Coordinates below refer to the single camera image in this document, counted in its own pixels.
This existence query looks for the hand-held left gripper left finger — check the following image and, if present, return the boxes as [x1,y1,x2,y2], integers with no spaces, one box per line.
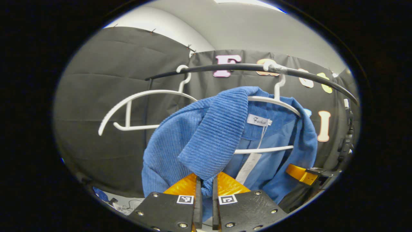
[126,173,203,232]

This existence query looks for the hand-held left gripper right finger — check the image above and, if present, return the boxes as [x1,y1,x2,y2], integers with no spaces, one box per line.
[212,172,288,232]

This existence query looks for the blue corduroy jacket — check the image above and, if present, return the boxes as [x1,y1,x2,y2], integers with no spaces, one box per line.
[142,86,318,223]

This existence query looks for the white plastic clothes hanger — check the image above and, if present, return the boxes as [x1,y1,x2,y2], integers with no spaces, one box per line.
[234,61,302,154]
[98,65,198,136]

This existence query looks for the black metal clothes rack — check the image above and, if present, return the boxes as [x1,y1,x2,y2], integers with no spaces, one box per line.
[143,63,359,152]

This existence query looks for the small blue object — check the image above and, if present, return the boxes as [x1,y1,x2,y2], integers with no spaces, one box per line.
[93,187,110,202]

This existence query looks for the black backdrop cloth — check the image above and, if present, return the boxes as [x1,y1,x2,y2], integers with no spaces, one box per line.
[53,26,361,198]

